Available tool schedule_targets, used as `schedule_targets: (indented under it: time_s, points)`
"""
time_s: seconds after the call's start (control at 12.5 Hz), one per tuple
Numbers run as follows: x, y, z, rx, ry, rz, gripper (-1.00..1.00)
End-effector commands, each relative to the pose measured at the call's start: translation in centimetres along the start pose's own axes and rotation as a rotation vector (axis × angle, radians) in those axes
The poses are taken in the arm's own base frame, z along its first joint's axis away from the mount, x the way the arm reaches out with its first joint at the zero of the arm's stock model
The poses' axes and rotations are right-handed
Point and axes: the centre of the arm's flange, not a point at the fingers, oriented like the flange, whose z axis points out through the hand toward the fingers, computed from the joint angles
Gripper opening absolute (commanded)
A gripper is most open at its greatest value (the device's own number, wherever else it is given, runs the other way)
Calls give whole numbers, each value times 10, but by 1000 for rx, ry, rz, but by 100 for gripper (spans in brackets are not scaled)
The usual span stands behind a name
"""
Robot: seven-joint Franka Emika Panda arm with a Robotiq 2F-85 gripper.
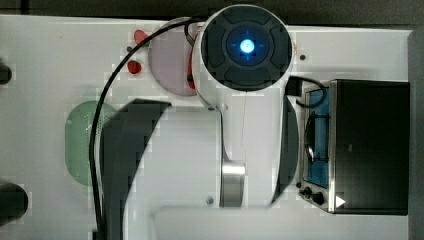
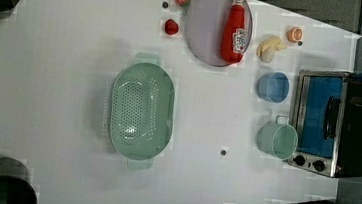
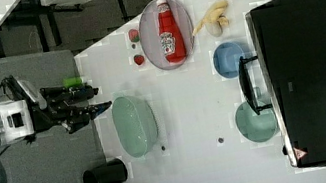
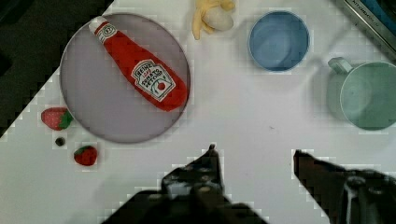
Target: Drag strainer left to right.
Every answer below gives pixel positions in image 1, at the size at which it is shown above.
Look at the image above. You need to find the red ketchup bottle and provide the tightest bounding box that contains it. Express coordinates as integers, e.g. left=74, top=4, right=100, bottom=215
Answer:
left=187, top=49, right=196, bottom=90

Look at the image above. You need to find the black toaster oven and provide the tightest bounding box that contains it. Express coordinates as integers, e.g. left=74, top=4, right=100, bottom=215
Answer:
left=297, top=79, right=410, bottom=216

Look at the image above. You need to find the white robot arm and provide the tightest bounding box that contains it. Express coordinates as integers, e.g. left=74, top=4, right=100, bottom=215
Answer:
left=100, top=4, right=297, bottom=240

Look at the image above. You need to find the upper black cylinder post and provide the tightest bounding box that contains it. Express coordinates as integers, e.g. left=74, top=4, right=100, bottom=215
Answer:
left=0, top=64, right=12, bottom=85

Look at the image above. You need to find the black cylinder post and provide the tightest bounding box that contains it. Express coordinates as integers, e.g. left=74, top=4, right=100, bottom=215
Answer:
left=0, top=64, right=12, bottom=85
left=0, top=182, right=29, bottom=226

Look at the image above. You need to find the green plastic strainer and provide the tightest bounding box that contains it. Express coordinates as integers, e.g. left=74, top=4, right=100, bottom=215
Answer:
left=65, top=101, right=98, bottom=186

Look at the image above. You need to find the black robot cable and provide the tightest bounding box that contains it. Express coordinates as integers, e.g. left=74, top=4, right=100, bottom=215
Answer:
left=88, top=17, right=204, bottom=240

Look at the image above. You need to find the lower black cylinder post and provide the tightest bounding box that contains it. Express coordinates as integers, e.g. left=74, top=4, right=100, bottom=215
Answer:
left=0, top=182, right=29, bottom=226

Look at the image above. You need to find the whole strawberry toy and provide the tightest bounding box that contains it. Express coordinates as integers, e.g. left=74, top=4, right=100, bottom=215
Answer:
left=127, top=60, right=142, bottom=74

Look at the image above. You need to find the grey round plate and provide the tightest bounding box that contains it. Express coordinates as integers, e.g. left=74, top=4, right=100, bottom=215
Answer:
left=149, top=26, right=196, bottom=97

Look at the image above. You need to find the half strawberry toy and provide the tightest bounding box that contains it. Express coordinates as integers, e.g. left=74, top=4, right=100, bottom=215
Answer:
left=133, top=29, right=150, bottom=48

